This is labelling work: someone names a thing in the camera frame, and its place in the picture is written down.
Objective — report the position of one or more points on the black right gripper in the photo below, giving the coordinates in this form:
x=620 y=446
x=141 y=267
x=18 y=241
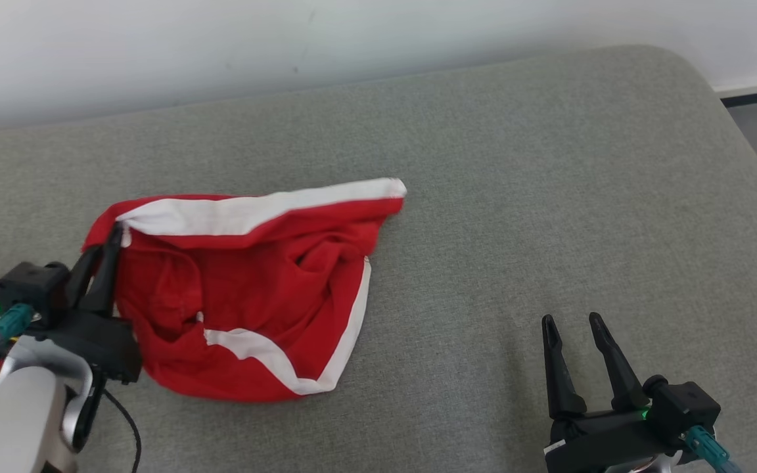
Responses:
x=595 y=440

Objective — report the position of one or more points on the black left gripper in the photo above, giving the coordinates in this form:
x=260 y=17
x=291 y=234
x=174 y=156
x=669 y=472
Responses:
x=102 y=341

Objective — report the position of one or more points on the red shorts with white trim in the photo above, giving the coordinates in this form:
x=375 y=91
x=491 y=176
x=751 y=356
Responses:
x=253 y=282

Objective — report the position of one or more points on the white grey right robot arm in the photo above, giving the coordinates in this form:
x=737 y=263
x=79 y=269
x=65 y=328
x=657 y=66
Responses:
x=641 y=468

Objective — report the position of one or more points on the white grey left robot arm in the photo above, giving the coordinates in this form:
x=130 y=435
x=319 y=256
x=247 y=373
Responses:
x=17 y=407

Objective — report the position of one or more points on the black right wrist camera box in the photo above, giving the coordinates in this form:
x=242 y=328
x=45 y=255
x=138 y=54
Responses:
x=681 y=404

